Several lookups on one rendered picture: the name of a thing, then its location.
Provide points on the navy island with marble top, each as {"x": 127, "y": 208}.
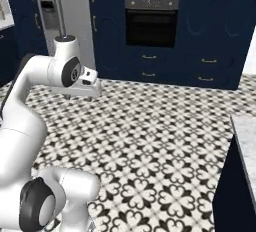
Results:
{"x": 238, "y": 179}

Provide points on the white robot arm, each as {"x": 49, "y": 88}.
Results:
{"x": 20, "y": 136}

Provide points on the navy tall cupboard run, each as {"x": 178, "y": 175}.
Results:
{"x": 206, "y": 29}

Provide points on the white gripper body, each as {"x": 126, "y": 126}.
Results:
{"x": 87, "y": 90}

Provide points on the silver fridge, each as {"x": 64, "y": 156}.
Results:
{"x": 71, "y": 6}

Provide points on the black built-in oven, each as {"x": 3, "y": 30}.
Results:
{"x": 150, "y": 22}

